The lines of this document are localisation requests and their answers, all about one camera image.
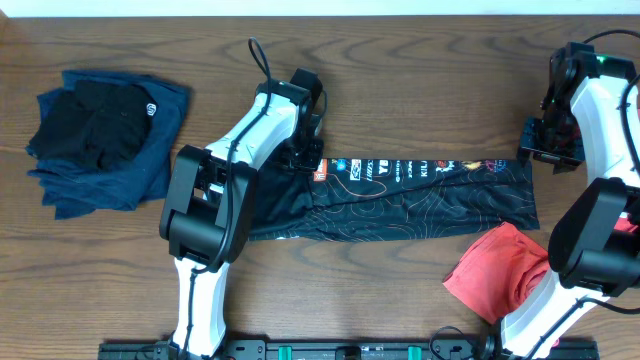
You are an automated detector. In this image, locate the black orange-patterned jersey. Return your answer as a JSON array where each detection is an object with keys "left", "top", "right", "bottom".
[{"left": 250, "top": 158, "right": 539, "bottom": 242}]

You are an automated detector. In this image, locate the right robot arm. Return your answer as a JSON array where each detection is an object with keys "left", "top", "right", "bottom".
[{"left": 477, "top": 41, "right": 639, "bottom": 359}]

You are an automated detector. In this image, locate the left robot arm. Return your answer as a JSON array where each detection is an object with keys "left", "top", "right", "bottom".
[{"left": 159, "top": 74, "right": 326, "bottom": 359}]

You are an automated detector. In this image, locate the red t-shirt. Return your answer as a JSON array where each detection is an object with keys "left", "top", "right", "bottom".
[{"left": 442, "top": 222, "right": 640, "bottom": 326}]

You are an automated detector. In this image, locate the folded black shirt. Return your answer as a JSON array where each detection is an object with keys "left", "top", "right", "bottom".
[{"left": 29, "top": 80, "right": 156, "bottom": 170}]

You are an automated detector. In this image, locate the folded navy blue shirt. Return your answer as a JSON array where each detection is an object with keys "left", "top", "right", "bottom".
[{"left": 26, "top": 70, "right": 190, "bottom": 220}]

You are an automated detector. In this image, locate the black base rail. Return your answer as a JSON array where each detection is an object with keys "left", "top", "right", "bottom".
[{"left": 97, "top": 337, "right": 600, "bottom": 360}]

